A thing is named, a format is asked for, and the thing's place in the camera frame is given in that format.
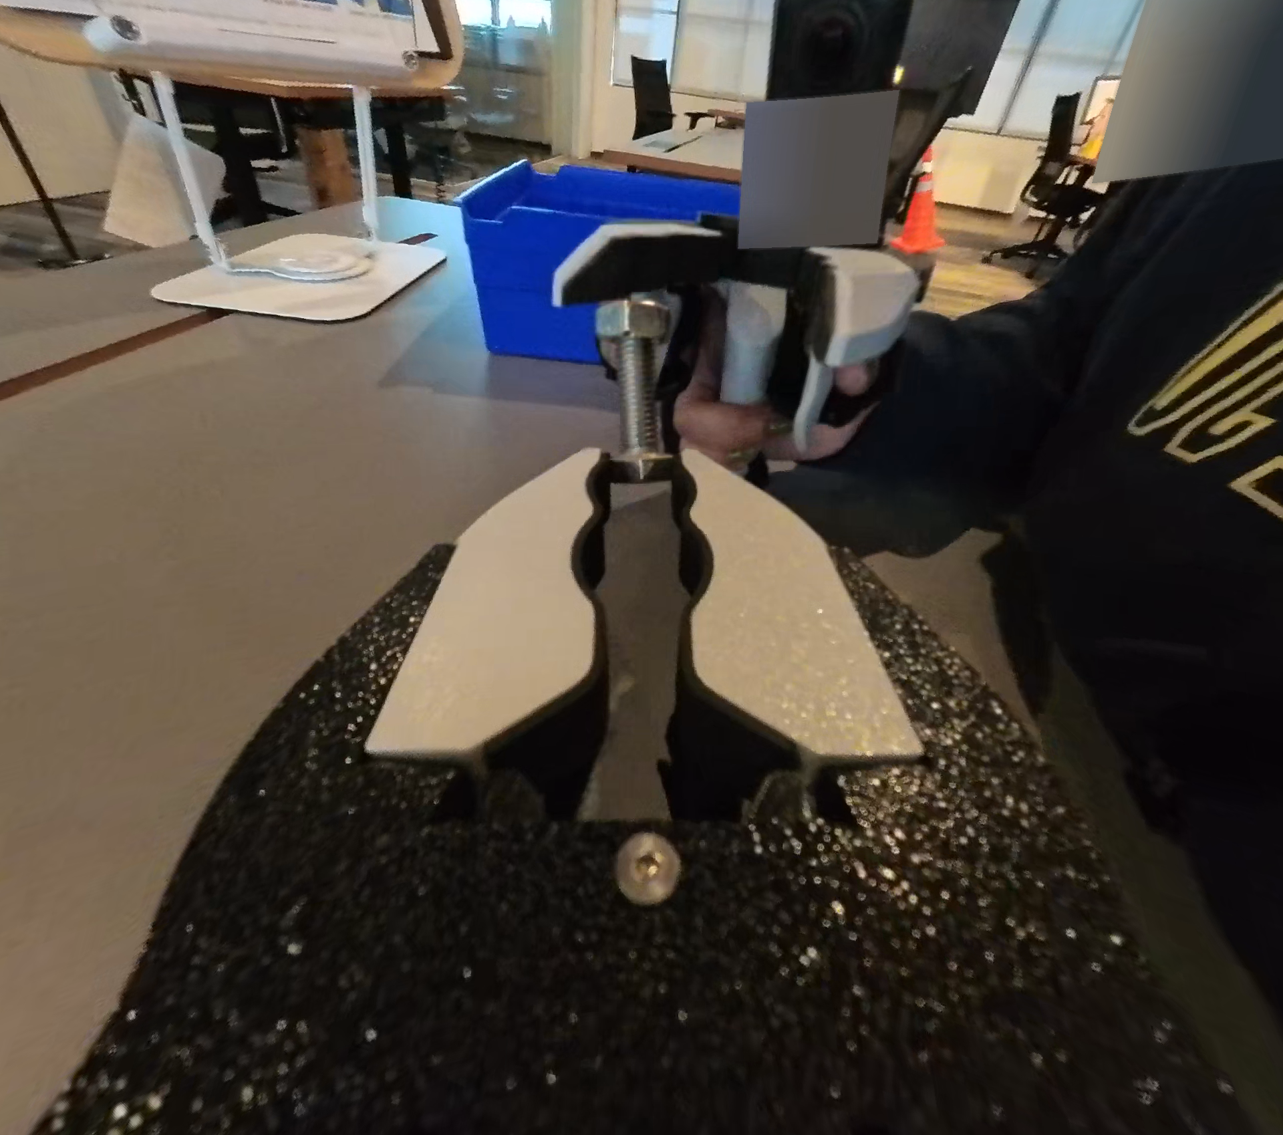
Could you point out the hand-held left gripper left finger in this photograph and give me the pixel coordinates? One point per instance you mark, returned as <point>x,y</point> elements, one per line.
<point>491,633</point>

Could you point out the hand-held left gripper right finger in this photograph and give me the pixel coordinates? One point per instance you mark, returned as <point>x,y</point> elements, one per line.
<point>802,633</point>

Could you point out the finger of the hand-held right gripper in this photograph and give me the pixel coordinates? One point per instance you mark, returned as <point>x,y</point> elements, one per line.
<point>872,292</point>
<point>651,258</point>

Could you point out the blue plastic bin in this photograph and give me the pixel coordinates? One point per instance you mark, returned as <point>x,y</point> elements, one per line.
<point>542,292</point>

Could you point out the steel hex bolt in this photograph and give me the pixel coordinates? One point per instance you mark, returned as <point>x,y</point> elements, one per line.
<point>639,393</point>

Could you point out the steel hex nut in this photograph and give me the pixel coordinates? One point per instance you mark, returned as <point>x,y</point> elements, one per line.
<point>639,469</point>

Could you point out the person's right forearm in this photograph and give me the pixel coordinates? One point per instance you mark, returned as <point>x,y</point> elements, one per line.
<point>952,413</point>

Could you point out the person's right hand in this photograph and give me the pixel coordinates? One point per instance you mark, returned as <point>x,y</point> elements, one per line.
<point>748,427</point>

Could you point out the orange traffic cone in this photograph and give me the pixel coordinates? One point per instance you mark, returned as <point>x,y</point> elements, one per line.
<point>920,227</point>

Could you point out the grey background table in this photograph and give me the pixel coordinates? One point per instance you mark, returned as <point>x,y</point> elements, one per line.
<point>691,147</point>

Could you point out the black office chair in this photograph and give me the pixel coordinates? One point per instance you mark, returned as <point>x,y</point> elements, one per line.
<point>651,87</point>
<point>1063,152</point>

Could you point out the instruction sign stand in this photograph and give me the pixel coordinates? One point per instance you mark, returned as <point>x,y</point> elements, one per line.
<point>396,278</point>

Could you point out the wooden desk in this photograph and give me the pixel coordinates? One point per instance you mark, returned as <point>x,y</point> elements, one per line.
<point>323,161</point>

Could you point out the white paper bag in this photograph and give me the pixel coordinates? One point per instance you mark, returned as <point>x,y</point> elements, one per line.
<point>161,181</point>

